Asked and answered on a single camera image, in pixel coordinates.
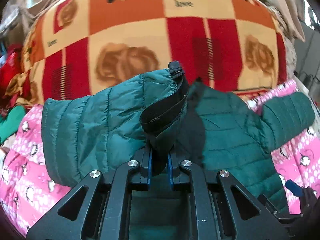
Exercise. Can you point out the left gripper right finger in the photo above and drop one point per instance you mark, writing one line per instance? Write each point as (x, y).
(219, 206)

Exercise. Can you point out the pink penguin print blanket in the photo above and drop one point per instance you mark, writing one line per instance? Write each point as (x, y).
(263, 142)

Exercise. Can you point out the green garment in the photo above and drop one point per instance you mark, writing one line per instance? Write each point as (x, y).
(10, 123)

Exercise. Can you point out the red clothes pile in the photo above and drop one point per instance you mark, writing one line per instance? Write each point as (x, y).
(15, 83)

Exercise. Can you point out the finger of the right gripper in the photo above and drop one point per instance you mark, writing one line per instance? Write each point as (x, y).
(294, 188)

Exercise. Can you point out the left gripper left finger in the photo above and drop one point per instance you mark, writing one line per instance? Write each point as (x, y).
(99, 206)

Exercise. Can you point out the green quilted puffer jacket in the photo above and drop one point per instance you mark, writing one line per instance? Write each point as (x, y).
(170, 124)

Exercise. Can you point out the red orange rose blanket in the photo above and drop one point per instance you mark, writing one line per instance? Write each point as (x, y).
(80, 47)

